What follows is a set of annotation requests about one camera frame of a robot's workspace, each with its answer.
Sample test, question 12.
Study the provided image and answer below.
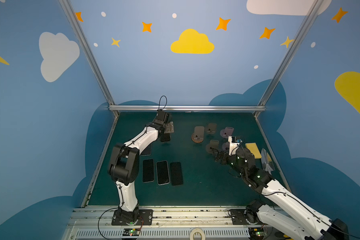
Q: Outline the silver phone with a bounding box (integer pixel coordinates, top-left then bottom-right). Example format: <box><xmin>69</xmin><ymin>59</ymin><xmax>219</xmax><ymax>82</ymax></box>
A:
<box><xmin>156</xmin><ymin>161</ymin><xmax>170</xmax><ymax>186</ymax></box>

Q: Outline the yellow sponge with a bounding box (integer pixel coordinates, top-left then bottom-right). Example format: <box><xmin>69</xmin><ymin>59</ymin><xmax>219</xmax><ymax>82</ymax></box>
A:
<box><xmin>245</xmin><ymin>143</ymin><xmax>262</xmax><ymax>159</ymax></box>

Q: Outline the blue-edged phone back row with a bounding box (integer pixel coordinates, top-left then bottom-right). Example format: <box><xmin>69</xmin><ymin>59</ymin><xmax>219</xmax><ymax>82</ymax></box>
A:
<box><xmin>143</xmin><ymin>159</ymin><xmax>155</xmax><ymax>183</ymax></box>

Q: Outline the left controller board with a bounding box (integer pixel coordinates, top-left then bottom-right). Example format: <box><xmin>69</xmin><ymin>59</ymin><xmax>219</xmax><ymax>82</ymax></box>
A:
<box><xmin>122</xmin><ymin>228</ymin><xmax>141</xmax><ymax>237</ymax></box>

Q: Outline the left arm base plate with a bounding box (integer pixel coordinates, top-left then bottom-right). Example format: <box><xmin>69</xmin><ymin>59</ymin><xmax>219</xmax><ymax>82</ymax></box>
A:
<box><xmin>111</xmin><ymin>209</ymin><xmax>153</xmax><ymax>226</ymax></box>

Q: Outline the light blue phone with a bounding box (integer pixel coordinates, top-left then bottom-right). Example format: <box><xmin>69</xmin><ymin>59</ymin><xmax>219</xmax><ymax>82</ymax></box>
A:
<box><xmin>141</xmin><ymin>144</ymin><xmax>152</xmax><ymax>156</ymax></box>

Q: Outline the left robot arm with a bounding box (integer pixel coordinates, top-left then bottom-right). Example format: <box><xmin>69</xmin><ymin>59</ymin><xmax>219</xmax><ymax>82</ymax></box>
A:
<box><xmin>107</xmin><ymin>109</ymin><xmax>174</xmax><ymax>225</ymax></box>

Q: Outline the left aluminium frame post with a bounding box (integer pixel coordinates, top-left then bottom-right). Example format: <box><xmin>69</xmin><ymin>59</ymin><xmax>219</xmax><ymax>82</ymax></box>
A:
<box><xmin>59</xmin><ymin>0</ymin><xmax>115</xmax><ymax>107</ymax></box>

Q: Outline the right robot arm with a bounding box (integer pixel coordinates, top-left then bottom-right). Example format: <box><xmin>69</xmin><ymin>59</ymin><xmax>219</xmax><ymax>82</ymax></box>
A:
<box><xmin>212</xmin><ymin>146</ymin><xmax>350</xmax><ymax>240</ymax></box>

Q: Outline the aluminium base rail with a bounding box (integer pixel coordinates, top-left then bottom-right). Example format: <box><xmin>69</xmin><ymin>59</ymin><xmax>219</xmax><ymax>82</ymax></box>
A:
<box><xmin>61</xmin><ymin>205</ymin><xmax>314</xmax><ymax>240</ymax></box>

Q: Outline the horizontal aluminium frame bar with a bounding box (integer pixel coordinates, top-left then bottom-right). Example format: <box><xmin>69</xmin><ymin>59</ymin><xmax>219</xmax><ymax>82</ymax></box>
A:
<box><xmin>109</xmin><ymin>105</ymin><xmax>266</xmax><ymax>112</ymax></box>

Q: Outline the controller board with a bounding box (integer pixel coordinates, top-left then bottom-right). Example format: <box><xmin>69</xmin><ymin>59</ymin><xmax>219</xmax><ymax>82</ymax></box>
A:
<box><xmin>122</xmin><ymin>228</ymin><xmax>141</xmax><ymax>237</ymax></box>
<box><xmin>249</xmin><ymin>228</ymin><xmax>266</xmax><ymax>240</ymax></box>

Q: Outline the white tape roll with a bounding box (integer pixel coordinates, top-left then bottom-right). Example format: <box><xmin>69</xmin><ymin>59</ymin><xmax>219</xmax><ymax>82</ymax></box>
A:
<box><xmin>189</xmin><ymin>228</ymin><xmax>206</xmax><ymax>240</ymax></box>

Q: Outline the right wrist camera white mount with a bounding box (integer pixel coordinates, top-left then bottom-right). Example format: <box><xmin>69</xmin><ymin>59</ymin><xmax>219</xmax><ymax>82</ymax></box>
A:
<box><xmin>228</xmin><ymin>136</ymin><xmax>243</xmax><ymax>156</ymax></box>

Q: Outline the right controller board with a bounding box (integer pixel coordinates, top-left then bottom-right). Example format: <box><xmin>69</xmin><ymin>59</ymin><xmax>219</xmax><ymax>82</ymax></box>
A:
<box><xmin>249</xmin><ymin>228</ymin><xmax>266</xmax><ymax>240</ymax></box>

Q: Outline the wooden round phone stand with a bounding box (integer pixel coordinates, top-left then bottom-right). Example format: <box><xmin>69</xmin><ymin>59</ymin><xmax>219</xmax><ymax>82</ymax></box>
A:
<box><xmin>191</xmin><ymin>126</ymin><xmax>205</xmax><ymax>144</ymax></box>

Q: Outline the right aluminium frame post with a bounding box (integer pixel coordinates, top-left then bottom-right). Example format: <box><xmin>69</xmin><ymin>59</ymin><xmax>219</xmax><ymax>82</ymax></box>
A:
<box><xmin>254</xmin><ymin>0</ymin><xmax>325</xmax><ymax>119</ymax></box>

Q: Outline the aluminium frame post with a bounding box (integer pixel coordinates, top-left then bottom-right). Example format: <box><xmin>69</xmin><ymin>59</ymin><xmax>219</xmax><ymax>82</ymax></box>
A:
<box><xmin>254</xmin><ymin>0</ymin><xmax>325</xmax><ymax>119</ymax></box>
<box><xmin>59</xmin><ymin>0</ymin><xmax>115</xmax><ymax>107</ymax></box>

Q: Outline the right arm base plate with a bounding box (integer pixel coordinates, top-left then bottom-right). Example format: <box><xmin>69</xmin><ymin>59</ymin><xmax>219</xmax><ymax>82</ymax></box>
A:
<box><xmin>228</xmin><ymin>209</ymin><xmax>268</xmax><ymax>225</ymax></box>

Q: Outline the black phone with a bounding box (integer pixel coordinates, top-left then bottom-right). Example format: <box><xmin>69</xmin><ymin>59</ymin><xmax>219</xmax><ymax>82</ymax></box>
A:
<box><xmin>160</xmin><ymin>133</ymin><xmax>171</xmax><ymax>143</ymax></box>
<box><xmin>170</xmin><ymin>162</ymin><xmax>184</xmax><ymax>186</ymax></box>

